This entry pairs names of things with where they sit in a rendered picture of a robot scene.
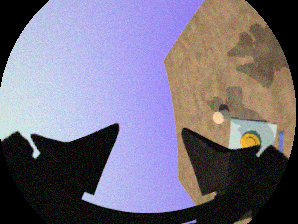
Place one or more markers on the yellow plate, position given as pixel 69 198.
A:
pixel 249 140

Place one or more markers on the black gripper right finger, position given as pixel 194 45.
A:
pixel 212 163

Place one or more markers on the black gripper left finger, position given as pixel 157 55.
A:
pixel 83 159

